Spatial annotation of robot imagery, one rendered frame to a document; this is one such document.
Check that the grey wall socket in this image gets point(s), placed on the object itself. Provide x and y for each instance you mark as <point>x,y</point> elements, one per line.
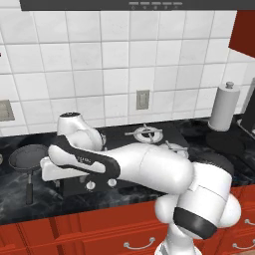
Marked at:
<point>142,99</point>

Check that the black hob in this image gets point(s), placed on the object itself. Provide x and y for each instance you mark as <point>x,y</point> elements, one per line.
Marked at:
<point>121,136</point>

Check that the red drawer front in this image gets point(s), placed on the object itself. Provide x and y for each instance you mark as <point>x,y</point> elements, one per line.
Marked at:
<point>240,244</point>
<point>247,205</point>
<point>113,242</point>

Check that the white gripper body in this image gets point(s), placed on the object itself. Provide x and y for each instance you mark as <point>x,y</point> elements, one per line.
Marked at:
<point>56,171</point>

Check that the silver hob knob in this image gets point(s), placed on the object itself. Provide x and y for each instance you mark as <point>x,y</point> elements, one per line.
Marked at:
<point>90,185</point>
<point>112,182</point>

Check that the grey wall plate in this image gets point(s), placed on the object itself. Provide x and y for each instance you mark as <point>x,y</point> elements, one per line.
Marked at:
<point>6,110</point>

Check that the dark grey range hood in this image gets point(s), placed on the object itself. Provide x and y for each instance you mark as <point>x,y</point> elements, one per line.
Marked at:
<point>99,4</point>

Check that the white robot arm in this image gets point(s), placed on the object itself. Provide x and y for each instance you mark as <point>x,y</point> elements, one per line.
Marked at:
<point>159,169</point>

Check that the red cupboard door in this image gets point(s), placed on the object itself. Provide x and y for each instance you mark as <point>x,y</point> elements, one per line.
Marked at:
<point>36,237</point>

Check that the red wall cupboard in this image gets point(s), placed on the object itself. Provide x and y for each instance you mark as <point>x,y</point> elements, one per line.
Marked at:
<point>244,31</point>

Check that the white paper towel roll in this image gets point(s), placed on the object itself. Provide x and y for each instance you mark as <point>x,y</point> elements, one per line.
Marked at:
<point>224,106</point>

